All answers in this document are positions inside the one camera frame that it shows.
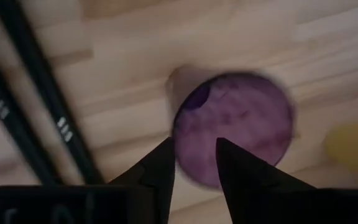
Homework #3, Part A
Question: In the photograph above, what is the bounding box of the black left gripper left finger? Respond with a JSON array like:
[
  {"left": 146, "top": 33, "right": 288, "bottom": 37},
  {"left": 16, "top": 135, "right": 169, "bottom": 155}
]
[{"left": 108, "top": 136, "right": 177, "bottom": 224}]

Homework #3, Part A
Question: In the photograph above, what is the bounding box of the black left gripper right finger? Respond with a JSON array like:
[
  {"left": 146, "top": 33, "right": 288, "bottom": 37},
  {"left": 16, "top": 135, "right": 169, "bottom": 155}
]
[{"left": 215, "top": 138, "right": 317, "bottom": 224}]

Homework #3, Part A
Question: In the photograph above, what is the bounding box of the purple translucent cup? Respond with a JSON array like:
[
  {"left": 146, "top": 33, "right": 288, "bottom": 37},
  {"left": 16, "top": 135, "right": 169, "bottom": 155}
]
[{"left": 170, "top": 71, "right": 295, "bottom": 190}]

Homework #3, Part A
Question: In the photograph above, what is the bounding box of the yellow cup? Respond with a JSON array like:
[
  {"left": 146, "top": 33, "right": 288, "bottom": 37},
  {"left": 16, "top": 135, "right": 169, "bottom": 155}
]
[{"left": 324, "top": 123, "right": 358, "bottom": 186}]

